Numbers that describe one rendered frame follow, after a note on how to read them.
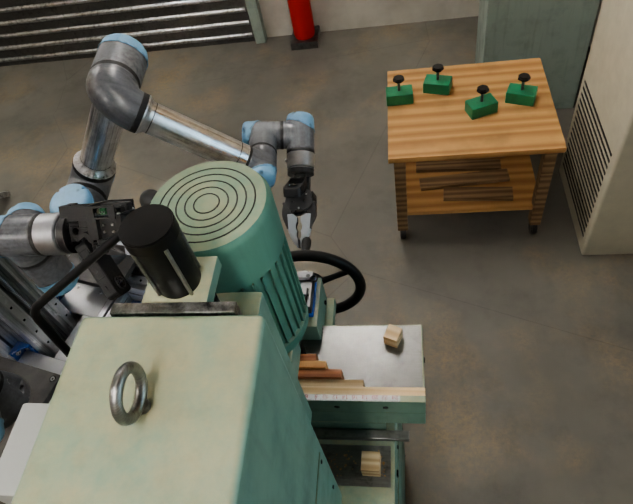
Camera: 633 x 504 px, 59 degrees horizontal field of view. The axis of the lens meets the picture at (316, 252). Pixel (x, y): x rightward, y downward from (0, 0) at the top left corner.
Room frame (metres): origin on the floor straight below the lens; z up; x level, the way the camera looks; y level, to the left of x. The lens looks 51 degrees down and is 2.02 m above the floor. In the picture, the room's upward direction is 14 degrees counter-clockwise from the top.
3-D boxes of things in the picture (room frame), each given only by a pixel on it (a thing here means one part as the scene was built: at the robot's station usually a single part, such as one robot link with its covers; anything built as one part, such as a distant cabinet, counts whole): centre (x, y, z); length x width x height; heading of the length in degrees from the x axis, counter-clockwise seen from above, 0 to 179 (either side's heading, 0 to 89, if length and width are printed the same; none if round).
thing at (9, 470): (0.27, 0.35, 1.40); 0.10 x 0.06 x 0.16; 164
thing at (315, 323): (0.73, 0.09, 0.91); 0.15 x 0.14 x 0.09; 74
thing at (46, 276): (0.76, 0.51, 1.25); 0.11 x 0.08 x 0.11; 22
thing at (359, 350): (0.65, 0.11, 0.87); 0.61 x 0.30 x 0.06; 74
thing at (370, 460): (0.38, 0.00, 0.82); 0.04 x 0.04 x 0.04; 73
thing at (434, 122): (1.75, -0.74, 0.32); 0.66 x 0.57 x 0.64; 75
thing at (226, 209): (0.54, 0.13, 1.35); 0.18 x 0.18 x 0.31
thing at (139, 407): (0.27, 0.21, 1.55); 0.06 x 0.02 x 0.07; 164
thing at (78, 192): (1.18, 0.61, 0.98); 0.13 x 0.12 x 0.14; 170
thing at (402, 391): (0.53, 0.14, 0.92); 0.60 x 0.02 x 0.05; 74
